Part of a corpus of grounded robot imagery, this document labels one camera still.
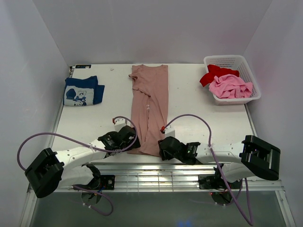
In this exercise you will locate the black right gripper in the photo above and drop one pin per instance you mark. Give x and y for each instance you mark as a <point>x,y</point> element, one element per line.
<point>164,155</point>

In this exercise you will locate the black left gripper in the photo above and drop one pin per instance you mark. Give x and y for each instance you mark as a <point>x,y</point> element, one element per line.
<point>134,143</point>

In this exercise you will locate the dusty pink printed t-shirt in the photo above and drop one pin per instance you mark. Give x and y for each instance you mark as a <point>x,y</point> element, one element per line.
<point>150,106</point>

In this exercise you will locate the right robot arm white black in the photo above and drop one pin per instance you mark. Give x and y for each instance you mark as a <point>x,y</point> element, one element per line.
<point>251,157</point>

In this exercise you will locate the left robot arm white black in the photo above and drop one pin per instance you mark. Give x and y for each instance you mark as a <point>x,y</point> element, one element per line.
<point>55,169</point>

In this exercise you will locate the folded blue printed t-shirt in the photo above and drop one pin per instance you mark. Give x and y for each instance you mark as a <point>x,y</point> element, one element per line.
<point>83,92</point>

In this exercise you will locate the bright pink t-shirt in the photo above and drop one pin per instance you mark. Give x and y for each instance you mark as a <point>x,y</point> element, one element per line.
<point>230,87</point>

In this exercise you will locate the small blue label sticker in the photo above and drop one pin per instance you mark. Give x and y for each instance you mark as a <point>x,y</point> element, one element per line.
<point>83,66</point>

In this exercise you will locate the red t-shirt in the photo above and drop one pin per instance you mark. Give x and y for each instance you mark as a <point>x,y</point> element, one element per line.
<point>213,71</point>

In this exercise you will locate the white plastic laundry basket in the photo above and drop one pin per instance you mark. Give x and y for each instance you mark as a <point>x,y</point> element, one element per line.
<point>239,63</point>

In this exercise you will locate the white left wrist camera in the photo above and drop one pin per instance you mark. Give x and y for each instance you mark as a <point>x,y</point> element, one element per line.
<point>119,123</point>

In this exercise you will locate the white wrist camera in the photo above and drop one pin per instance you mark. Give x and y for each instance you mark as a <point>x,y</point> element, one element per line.
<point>119,123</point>
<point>168,131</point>

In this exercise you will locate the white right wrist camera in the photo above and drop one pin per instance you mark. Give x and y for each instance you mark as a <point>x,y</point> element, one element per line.
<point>168,131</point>

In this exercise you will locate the aluminium table frame rails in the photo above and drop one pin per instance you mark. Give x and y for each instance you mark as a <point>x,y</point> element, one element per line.
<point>134,177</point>

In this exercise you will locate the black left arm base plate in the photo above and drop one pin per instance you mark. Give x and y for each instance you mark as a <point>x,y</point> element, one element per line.
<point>106,182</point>

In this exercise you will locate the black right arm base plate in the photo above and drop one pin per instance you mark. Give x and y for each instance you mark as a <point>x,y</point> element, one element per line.
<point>216,183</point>

